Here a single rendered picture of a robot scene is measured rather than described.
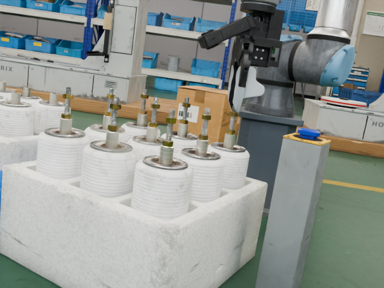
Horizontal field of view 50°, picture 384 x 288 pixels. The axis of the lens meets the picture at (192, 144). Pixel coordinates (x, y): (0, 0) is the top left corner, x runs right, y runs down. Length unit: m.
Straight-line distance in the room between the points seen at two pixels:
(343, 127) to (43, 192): 2.26
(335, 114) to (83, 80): 1.66
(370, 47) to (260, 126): 5.99
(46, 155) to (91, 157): 0.11
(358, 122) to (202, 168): 2.14
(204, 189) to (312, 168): 0.19
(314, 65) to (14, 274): 0.87
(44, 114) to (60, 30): 8.68
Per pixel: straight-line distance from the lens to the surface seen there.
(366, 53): 7.10
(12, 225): 0.86
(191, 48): 9.07
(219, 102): 1.84
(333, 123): 2.76
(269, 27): 0.86
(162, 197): 0.64
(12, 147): 1.05
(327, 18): 1.19
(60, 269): 0.78
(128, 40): 2.81
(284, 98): 1.22
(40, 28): 10.01
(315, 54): 1.16
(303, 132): 0.75
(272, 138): 1.20
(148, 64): 5.42
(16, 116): 1.09
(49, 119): 1.16
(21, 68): 3.01
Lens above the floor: 0.42
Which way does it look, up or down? 11 degrees down
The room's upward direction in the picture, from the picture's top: 8 degrees clockwise
